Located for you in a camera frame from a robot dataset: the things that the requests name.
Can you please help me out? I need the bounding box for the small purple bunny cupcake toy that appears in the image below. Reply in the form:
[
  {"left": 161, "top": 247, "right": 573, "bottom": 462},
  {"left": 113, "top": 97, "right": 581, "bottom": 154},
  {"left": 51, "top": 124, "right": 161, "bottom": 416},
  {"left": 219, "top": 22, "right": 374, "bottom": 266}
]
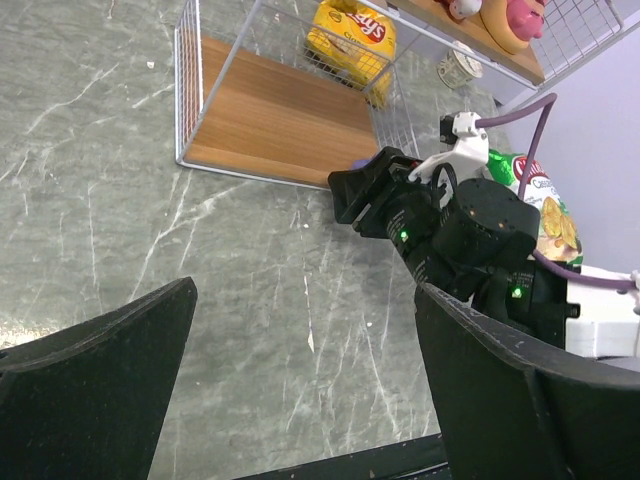
[{"left": 350, "top": 158, "right": 373, "bottom": 170}]

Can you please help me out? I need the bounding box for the white wire wooden shelf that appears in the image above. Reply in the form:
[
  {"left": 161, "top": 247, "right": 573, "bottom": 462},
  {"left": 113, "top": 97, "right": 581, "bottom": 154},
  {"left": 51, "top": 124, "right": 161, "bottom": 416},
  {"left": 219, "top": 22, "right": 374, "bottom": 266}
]
[{"left": 173, "top": 1, "right": 625, "bottom": 188}]

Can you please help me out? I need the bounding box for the pink bear strawberry donut toy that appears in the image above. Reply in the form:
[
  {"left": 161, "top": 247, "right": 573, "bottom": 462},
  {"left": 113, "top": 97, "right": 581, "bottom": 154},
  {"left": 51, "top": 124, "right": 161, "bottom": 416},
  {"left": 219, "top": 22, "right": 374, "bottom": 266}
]
[{"left": 480, "top": 0, "right": 547, "bottom": 54}]

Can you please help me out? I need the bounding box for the white yogurt cup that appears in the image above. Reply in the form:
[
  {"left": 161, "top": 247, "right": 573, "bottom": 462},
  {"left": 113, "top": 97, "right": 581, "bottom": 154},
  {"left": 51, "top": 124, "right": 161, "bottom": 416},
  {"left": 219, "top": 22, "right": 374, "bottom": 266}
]
[{"left": 436, "top": 40, "right": 484, "bottom": 90}]

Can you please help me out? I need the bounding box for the pink bear roll cake toy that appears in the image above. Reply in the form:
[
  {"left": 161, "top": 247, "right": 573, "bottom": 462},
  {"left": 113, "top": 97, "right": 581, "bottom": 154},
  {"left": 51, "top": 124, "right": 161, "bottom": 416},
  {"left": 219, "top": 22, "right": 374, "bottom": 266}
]
[{"left": 438, "top": 0, "right": 483, "bottom": 22}]

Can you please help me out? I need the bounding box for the yellow snack packet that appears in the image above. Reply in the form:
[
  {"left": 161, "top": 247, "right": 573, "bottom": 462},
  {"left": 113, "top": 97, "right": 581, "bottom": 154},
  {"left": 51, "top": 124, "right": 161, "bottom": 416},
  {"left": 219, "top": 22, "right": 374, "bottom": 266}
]
[{"left": 305, "top": 1, "right": 396, "bottom": 108}]

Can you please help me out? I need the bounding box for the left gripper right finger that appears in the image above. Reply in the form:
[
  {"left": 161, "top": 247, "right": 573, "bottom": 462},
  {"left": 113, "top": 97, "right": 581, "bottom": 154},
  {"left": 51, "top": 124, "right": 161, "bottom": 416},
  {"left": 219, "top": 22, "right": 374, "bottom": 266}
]
[{"left": 415, "top": 284, "right": 639, "bottom": 479}]

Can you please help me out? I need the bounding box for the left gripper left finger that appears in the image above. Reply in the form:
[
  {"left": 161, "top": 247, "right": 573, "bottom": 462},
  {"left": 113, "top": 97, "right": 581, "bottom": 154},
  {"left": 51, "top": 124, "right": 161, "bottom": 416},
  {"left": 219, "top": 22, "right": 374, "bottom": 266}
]
[{"left": 1, "top": 277, "right": 197, "bottom": 479}]

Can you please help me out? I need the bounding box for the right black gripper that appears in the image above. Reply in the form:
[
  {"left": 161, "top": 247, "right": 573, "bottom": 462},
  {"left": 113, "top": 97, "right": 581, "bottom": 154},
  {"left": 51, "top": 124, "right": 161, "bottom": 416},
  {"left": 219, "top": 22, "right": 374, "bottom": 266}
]
[{"left": 328, "top": 146, "right": 447, "bottom": 250}]

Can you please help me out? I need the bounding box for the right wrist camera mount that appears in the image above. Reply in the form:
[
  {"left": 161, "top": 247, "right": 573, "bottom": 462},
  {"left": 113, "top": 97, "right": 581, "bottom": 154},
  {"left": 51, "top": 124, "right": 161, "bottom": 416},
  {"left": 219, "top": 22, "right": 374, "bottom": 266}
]
[{"left": 409, "top": 112, "right": 489, "bottom": 184}]

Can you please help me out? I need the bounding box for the green chips bag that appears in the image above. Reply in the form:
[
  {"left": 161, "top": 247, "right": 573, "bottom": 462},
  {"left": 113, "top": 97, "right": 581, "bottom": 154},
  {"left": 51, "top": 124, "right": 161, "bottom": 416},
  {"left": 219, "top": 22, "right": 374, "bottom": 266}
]
[{"left": 485, "top": 149, "right": 583, "bottom": 265}]

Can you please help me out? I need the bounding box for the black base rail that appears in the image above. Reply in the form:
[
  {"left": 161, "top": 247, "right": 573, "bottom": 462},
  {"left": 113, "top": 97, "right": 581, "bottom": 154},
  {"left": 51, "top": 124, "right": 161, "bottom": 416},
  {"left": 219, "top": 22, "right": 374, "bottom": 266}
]
[{"left": 242, "top": 434, "right": 452, "bottom": 480}]

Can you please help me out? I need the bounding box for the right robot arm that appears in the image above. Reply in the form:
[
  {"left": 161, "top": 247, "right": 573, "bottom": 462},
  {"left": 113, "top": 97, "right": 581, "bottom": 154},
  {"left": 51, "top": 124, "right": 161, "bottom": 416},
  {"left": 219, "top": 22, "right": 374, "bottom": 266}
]
[{"left": 328, "top": 147, "right": 639, "bottom": 359}]

